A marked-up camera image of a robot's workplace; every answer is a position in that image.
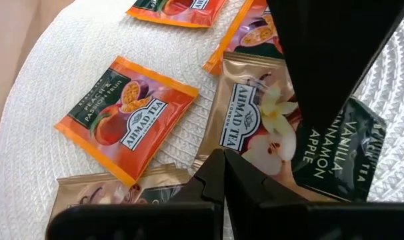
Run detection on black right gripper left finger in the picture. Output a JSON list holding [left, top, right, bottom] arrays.
[[45, 148, 225, 240]]

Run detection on white round woven placemat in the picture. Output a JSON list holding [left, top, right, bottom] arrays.
[[0, 0, 404, 240]]

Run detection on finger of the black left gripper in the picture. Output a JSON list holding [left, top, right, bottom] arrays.
[[317, 0, 404, 131], [267, 0, 339, 131]]

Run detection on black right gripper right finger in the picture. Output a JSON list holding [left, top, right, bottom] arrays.
[[224, 149, 404, 240]]

